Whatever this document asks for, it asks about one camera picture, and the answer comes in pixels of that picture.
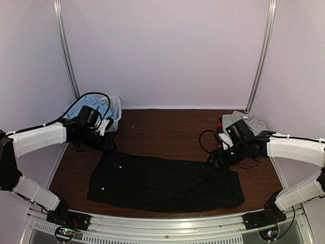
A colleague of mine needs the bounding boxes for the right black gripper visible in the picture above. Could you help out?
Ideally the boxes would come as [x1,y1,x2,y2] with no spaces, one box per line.
[207,141,249,168]

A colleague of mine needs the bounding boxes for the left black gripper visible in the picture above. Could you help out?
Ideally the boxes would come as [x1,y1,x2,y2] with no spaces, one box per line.
[76,127,117,153]

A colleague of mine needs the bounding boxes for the black long sleeve shirt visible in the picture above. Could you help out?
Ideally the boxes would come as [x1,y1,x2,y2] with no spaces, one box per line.
[87,151,245,212]

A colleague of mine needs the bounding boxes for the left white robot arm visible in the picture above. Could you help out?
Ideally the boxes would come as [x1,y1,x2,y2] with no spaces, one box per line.
[1,106,114,226]

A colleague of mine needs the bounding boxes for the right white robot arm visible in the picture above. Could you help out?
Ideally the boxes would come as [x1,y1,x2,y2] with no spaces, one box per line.
[207,119,324,225]

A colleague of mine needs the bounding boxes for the grey folded button shirt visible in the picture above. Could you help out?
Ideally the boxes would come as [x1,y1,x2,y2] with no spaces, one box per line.
[222,111,268,136]

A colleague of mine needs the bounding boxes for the red black plaid shirt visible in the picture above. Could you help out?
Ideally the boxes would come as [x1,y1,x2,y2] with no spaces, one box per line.
[216,118,223,133]

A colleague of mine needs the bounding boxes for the light blue shirt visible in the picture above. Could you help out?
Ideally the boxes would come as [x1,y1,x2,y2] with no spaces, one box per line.
[64,95,122,121]

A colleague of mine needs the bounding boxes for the white plastic basket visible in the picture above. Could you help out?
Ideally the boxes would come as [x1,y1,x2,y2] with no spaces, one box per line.
[64,94,122,134]

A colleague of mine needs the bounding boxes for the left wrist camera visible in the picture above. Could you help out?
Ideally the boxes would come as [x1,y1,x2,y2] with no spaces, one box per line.
[97,117,114,136]

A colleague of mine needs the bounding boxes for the left black camera cable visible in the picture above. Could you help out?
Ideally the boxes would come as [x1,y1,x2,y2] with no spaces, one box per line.
[15,91,113,133]

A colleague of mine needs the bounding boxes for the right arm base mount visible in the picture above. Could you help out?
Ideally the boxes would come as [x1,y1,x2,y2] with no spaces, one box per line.
[242,191,286,242]

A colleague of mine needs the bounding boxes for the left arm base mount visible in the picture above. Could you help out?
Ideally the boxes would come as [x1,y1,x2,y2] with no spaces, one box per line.
[42,200,90,243]

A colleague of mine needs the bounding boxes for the left aluminium frame post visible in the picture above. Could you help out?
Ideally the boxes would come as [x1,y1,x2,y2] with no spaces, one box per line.
[53,0,80,99]

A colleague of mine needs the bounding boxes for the aluminium frame post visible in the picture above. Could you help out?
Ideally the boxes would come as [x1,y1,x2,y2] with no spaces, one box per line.
[53,0,80,99]
[245,0,277,114]

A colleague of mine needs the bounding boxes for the right aluminium frame post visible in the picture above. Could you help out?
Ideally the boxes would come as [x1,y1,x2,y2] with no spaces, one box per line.
[245,0,277,114]

